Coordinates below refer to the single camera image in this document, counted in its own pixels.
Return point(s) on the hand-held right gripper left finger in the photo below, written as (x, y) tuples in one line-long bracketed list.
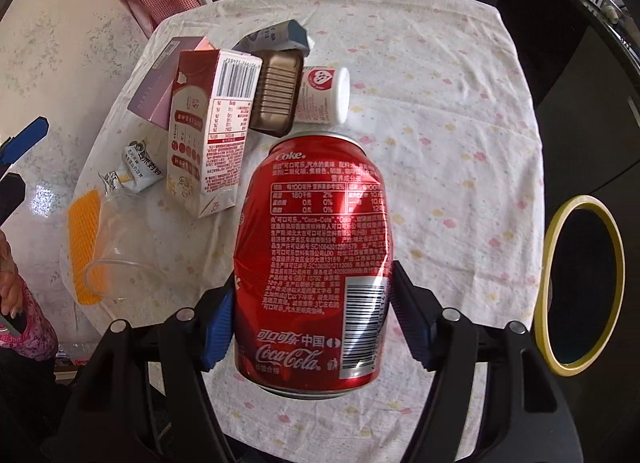
[(217, 328)]

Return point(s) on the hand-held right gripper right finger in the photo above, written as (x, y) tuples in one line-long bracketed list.
[(410, 323)]

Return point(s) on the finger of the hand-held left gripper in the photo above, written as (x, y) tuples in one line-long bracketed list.
[(30, 135)]

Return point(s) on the red soda can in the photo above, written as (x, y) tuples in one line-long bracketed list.
[(310, 268)]

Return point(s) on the yellow rimmed trash bin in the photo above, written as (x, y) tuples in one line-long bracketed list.
[(580, 288)]

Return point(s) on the person's left hand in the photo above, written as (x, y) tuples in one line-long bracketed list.
[(9, 278)]

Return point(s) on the orange waffle sponge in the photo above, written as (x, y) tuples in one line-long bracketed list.
[(82, 243)]

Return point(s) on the crumpled foil wrapper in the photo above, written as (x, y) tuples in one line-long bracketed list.
[(135, 168)]

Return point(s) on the clear plastic cup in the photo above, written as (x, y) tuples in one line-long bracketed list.
[(117, 243)]

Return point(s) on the purple cardboard box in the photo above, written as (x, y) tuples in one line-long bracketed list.
[(155, 88)]

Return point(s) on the pink floral clothing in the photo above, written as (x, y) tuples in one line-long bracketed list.
[(32, 338)]

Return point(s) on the maroon and white carton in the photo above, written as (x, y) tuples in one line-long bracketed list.
[(210, 133)]

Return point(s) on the floral white tablecloth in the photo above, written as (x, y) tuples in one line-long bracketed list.
[(450, 143)]

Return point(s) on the white bottle with red label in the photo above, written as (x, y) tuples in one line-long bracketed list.
[(325, 93)]

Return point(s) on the brown plastic tray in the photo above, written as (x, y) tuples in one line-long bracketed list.
[(275, 88)]

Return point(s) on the kitchen base cabinets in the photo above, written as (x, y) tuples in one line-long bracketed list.
[(550, 43)]

